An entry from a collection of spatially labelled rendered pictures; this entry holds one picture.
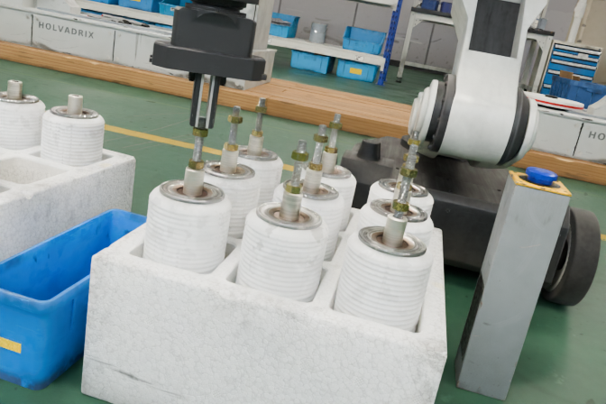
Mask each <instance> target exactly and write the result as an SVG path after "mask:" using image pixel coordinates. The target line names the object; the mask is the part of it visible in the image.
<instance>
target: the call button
mask: <svg viewBox="0 0 606 404"><path fill-rule="evenodd" d="M525 173H526V174H527V175H528V177H527V179H529V180H531V181H533V182H536V183H539V184H543V185H552V183H553V181H556V180H557V177H558V176H557V174H556V173H554V172H553V171H550V170H545V169H541V168H537V167H528V168H527V169H526V172H525Z"/></svg>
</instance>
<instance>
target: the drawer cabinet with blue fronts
mask: <svg viewBox="0 0 606 404"><path fill-rule="evenodd" d="M602 52H603V49H602V48H596V47H592V46H586V45H582V44H576V43H571V42H566V41H557V40H552V41H551V45H550V48H549V52H548V54H547V58H546V63H545V66H544V69H543V73H542V76H541V79H540V82H539V85H538V89H537V93H538V94H542V95H549V92H550V88H551V85H552V81H553V80H552V76H553V75H555V76H560V70H564V71H569V72H573V73H574V76H577V77H580V80H583V81H588V82H593V81H594V78H595V74H596V71H597V68H598V66H599V63H600V60H601V55H602ZM541 53H542V49H541V47H540V46H539V49H538V52H537V57H536V61H535V64H534V68H533V70H532V74H531V77H530V81H529V83H528V85H529V86H531V87H532V85H533V82H534V78H535V75H536V72H537V66H538V63H539V60H540V57H541Z"/></svg>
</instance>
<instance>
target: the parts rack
mask: <svg viewBox="0 0 606 404"><path fill-rule="evenodd" d="M75 1H76V3H77V4H78V5H79V7H80V8H84V9H88V10H94V11H98V12H103V13H108V14H117V15H121V16H126V17H131V18H135V19H140V20H145V21H150V22H155V23H163V24H168V25H172V24H173V16H169V15H165V14H160V13H151V12H145V11H141V10H136V9H132V8H126V7H122V6H119V5H108V4H103V3H98V2H93V1H88V0H75ZM348 1H354V2H358V3H364V4H369V5H378V6H383V7H389V8H393V10H392V11H393V12H392V17H391V20H390V28H389V32H388V37H387V41H386V46H385V50H384V54H379V55H378V56H377V55H372V54H368V53H363V52H358V51H353V50H345V49H343V47H342V46H336V45H332V44H327V43H324V44H317V43H313V42H309V40H304V39H299V38H282V37H278V36H272V35H269V39H268V44H271V45H276V46H281V47H285V48H290V49H294V50H300V51H308V52H313V53H317V54H323V55H327V56H332V57H337V58H341V59H346V60H355V61H360V62H364V63H369V64H374V65H379V66H381V69H380V76H379V79H378V84H377V82H376V83H375V85H380V86H385V83H384V84H383V81H387V79H386V76H387V71H388V67H389V63H390V55H391V53H392V49H393V48H392V46H393V42H394V38H395V34H396V30H397V25H398V21H399V13H400V9H401V5H402V1H403V0H348ZM385 79H386V80H385Z"/></svg>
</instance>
